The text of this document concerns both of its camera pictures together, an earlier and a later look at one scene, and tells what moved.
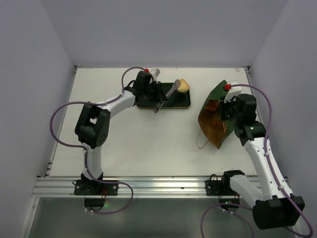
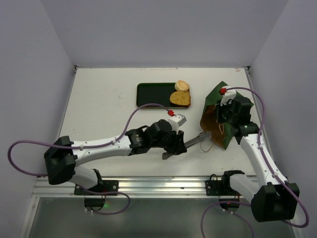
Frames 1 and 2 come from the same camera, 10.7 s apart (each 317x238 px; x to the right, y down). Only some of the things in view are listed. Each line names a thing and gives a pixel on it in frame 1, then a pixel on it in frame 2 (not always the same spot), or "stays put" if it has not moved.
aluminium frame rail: [63, 187] stays put
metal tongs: [160, 105] to [202, 136]
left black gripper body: [149, 91] to [170, 140]
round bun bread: [184, 86] stays put
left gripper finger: [160, 92] to [172, 150]
